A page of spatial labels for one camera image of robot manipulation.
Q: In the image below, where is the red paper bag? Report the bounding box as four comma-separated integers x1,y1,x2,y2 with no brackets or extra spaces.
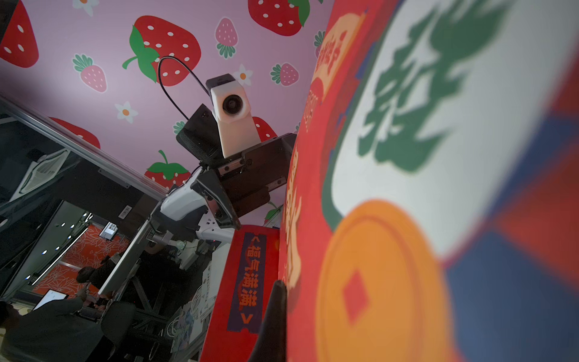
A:
201,1,578,361

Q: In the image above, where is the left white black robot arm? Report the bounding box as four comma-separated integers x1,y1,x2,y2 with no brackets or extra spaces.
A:
151,105,297,243

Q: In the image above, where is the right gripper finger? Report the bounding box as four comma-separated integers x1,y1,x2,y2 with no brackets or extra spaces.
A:
248,280,287,362

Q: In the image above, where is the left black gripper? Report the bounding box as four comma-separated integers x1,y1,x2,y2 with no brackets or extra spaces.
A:
217,133,296,217

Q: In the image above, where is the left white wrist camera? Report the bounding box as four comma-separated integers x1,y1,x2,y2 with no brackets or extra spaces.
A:
206,74,261,158

